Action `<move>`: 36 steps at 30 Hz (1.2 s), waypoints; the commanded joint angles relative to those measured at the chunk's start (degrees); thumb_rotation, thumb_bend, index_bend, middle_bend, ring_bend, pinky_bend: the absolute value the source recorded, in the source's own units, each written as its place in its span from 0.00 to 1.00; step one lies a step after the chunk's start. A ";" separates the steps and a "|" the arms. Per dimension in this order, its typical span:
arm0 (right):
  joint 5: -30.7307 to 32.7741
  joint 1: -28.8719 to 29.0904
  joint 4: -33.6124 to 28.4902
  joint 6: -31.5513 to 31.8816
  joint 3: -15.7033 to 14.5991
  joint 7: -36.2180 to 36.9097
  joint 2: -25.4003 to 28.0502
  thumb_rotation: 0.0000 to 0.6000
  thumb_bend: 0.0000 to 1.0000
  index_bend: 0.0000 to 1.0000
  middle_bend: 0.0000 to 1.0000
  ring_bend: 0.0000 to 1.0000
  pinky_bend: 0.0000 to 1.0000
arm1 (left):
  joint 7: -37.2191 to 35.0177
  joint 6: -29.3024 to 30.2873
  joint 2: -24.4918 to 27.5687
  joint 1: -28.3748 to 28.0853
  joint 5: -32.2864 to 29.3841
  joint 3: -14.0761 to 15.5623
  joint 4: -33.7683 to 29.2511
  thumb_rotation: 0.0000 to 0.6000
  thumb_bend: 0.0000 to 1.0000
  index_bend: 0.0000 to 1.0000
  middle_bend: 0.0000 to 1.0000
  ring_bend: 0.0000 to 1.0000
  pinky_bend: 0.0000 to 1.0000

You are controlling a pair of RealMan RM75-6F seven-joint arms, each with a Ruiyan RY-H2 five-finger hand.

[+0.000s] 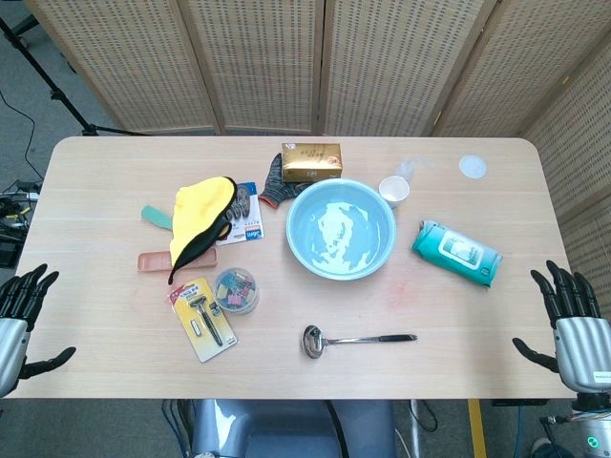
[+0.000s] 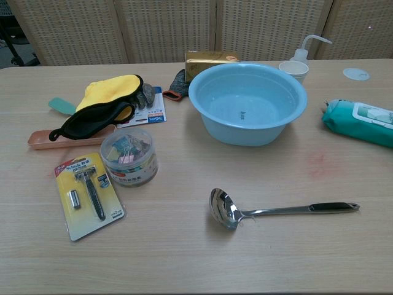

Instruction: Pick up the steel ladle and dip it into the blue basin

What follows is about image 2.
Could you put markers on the stainless steel ladle black grip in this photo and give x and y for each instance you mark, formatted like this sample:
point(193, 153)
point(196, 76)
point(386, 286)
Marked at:
point(221, 206)

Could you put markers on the light blue plastic basin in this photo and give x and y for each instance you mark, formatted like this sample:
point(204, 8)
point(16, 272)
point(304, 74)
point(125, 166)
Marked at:
point(245, 135)

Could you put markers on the blue white battery blister card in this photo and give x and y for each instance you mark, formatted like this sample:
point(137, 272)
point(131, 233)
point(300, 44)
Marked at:
point(153, 118)

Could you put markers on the grey knit work glove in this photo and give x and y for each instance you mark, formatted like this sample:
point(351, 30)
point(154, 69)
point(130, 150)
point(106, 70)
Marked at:
point(179, 83)

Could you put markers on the clear jar of binder clips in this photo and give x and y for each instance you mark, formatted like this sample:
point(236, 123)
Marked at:
point(132, 166)

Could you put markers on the gold cardboard box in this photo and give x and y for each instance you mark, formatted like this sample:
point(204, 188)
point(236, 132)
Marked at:
point(199, 61)

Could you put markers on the yellow and black cloth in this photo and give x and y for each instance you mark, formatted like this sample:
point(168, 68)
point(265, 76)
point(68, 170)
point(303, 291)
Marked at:
point(104, 89)

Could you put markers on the yellow razor blister pack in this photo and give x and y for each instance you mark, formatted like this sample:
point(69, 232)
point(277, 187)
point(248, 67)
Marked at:
point(89, 196)

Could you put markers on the wooden woven folding screen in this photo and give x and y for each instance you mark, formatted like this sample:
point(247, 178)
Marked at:
point(169, 30)

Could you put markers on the white paper cup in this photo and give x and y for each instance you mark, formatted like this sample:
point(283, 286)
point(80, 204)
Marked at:
point(296, 70)

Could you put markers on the clear plastic wash bottle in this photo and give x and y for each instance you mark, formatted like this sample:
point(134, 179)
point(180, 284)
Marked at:
point(299, 56)

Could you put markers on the teal plastic spatula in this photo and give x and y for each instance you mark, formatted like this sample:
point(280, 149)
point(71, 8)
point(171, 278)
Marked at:
point(61, 106)

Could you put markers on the teal wet wipes pack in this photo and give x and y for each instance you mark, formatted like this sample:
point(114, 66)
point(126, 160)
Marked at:
point(347, 123)

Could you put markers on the pink plastic cutlery case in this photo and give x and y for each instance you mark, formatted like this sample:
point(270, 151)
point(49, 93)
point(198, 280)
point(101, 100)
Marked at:
point(40, 139)

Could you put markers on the white round plastic lid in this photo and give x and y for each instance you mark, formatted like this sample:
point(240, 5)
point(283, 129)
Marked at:
point(356, 74)

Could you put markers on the black tripod stand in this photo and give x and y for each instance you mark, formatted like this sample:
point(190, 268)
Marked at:
point(15, 52)

